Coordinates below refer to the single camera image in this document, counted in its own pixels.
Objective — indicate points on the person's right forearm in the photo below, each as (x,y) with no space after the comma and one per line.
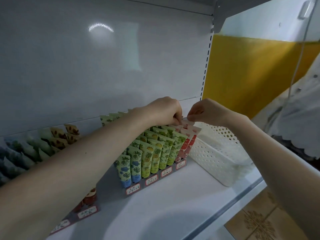
(285,172)

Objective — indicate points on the person's left forearm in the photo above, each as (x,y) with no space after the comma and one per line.
(60,187)

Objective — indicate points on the white wall switch box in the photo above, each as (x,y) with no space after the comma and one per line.
(305,8)

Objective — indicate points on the person's right hand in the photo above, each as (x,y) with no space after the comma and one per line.
(212,113)

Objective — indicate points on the white perforated plastic basket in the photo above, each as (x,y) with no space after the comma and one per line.
(220,162)

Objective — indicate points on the white metal shelf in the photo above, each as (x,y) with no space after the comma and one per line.
(175,207)

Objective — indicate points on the person's left hand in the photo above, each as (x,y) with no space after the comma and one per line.
(162,112)

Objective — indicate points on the row of hand cream tubes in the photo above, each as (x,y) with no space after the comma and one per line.
(145,157)

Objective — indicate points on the clear divider tray with labels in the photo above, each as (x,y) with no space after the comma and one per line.
(87,212)

